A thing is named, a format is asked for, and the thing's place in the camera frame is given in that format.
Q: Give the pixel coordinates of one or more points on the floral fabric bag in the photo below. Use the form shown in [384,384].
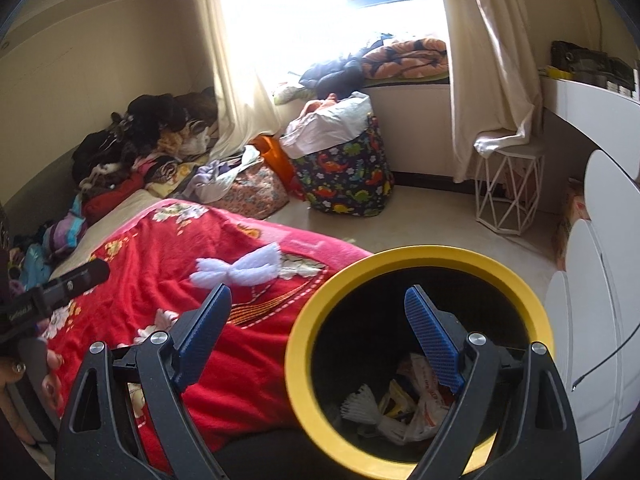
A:
[260,192]

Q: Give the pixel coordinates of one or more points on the light green cloth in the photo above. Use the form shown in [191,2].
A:
[287,95]

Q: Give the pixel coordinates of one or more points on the white foam net bundle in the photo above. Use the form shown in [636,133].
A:
[235,270]
[362,405]

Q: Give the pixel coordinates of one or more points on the white shelf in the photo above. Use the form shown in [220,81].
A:
[585,105]

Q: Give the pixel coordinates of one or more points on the lavender and white clothes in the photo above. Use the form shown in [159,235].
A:
[212,180]

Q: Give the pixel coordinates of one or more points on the person's left hand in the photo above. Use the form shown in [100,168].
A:
[12,400]

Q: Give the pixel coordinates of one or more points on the dark puffer jacket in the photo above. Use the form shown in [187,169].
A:
[330,70]

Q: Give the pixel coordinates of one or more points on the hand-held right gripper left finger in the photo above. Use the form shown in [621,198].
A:
[200,345]

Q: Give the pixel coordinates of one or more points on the pile of dark clothes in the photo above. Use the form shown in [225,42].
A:
[145,120]

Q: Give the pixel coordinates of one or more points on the dinosaur print laundry basket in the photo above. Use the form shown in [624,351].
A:
[345,180]

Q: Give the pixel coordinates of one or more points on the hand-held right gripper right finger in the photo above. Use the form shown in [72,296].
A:
[435,340]

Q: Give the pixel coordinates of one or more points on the red floral blanket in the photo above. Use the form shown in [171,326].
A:
[160,270]

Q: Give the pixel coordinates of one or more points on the purple blue striped garment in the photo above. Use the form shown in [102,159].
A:
[65,235]

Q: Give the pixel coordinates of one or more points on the white bag with red print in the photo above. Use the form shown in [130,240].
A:
[420,375]

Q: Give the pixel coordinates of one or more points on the yellow white wrapper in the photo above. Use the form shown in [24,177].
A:
[395,400]

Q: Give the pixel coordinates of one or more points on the dark bag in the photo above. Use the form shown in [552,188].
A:
[585,62]

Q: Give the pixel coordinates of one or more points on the white scalloped cabinet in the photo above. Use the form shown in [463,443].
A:
[600,270]

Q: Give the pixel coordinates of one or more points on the yellow rimmed black bin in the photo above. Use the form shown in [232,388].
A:
[350,280]

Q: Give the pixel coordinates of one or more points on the cardboard box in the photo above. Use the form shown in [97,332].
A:
[575,215]

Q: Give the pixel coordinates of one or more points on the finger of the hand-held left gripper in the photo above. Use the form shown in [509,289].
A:
[80,277]

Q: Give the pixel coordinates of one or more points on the red garment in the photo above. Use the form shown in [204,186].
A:
[112,200]

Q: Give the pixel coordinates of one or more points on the blue floral cloth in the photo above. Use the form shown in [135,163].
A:
[35,267]

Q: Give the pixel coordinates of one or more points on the orange patterned quilt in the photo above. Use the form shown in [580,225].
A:
[405,57]

